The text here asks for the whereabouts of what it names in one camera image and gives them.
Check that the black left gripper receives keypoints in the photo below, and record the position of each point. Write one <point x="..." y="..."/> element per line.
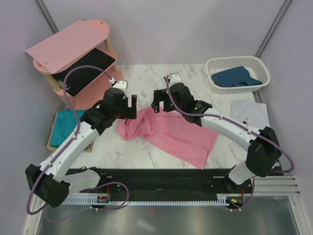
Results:
<point x="130" y="112"/>

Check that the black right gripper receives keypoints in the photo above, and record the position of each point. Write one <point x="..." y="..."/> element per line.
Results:
<point x="160" y="96"/>

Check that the pink t-shirt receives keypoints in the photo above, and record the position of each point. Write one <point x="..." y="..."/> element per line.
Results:
<point x="171" y="133"/>

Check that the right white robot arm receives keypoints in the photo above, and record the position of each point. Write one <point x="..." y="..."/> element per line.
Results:
<point x="261" y="145"/>

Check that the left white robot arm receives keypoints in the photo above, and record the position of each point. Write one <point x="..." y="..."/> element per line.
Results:
<point x="49" y="180"/>

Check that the black tablet on shelf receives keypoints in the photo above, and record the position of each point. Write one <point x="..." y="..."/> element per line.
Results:
<point x="81" y="78"/>

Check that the teal folded t-shirt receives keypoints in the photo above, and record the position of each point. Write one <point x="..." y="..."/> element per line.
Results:
<point x="63" y="127"/>

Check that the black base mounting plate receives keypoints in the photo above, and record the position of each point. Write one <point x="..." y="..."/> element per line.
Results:
<point x="167" y="183"/>

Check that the white perforated plastic basket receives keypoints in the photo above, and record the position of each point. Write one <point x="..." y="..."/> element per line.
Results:
<point x="254" y="65"/>

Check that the wooden tray board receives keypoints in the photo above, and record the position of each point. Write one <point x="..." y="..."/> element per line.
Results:
<point x="52" y="144"/>

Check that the blue t-shirt in basket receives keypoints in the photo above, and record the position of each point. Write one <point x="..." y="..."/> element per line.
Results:
<point x="235" y="77"/>

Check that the pink tiered shelf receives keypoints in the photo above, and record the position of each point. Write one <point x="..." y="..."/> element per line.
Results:
<point x="63" y="49"/>

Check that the white folded cloth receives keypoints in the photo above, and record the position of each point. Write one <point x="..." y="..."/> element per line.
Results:
<point x="251" y="113"/>

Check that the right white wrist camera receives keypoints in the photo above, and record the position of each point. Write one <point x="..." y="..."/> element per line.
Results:
<point x="172" y="78"/>

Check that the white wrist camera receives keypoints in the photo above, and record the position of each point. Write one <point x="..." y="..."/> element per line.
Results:
<point x="119" y="84"/>
<point x="172" y="78"/>

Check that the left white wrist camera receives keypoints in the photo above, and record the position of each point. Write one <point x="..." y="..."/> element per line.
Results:
<point x="119" y="84"/>

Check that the white slotted cable duct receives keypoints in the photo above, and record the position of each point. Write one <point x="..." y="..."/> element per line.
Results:
<point x="102" y="200"/>

